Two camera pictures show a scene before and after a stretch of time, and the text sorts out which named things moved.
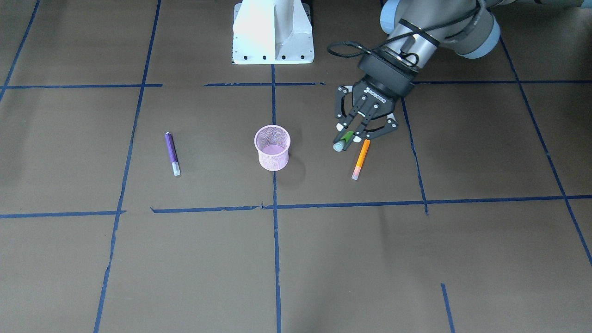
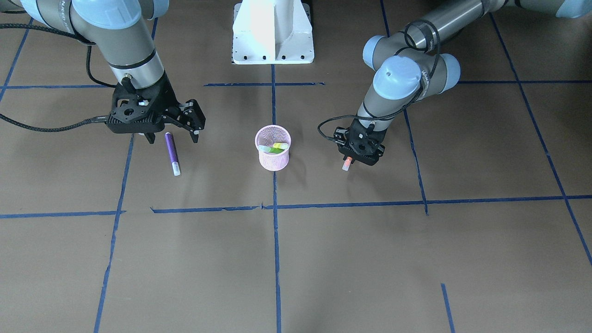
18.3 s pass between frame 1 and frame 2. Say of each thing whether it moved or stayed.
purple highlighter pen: stayed
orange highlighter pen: moved
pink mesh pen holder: stayed
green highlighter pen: moved
